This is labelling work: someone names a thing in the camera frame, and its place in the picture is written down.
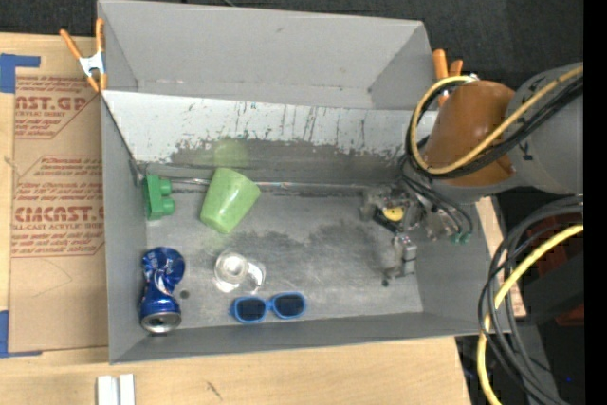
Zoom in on crushed blue drink can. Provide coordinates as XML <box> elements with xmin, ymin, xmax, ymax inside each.
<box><xmin>138</xmin><ymin>246</ymin><xmax>187</xmax><ymax>336</ymax></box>

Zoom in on green toy building block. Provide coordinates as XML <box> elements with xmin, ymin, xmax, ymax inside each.
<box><xmin>143</xmin><ymin>174</ymin><xmax>176</xmax><ymax>221</ymax></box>

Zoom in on grey metal bin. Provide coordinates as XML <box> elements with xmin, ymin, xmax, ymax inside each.
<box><xmin>96</xmin><ymin>0</ymin><xmax>512</xmax><ymax>365</ymax></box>

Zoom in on blue sunglasses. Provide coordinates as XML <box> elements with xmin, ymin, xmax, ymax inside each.
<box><xmin>229</xmin><ymin>291</ymin><xmax>308</xmax><ymax>325</ymax></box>

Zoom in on clear glass cup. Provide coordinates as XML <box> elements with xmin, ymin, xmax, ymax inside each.
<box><xmin>212</xmin><ymin>249</ymin><xmax>267</xmax><ymax>296</ymax></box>

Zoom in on light green plastic cup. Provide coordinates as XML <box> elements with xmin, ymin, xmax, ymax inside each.
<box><xmin>199</xmin><ymin>166</ymin><xmax>263</xmax><ymax>235</ymax></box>

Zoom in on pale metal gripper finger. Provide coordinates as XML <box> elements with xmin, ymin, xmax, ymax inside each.
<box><xmin>401</xmin><ymin>242</ymin><xmax>419</xmax><ymax>278</ymax></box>
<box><xmin>382</xmin><ymin>234</ymin><xmax>405</xmax><ymax>282</ymax></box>

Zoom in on brown cardboard board, red print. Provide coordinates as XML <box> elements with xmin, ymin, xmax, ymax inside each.
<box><xmin>0</xmin><ymin>31</ymin><xmax>111</xmax><ymax>359</ymax></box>

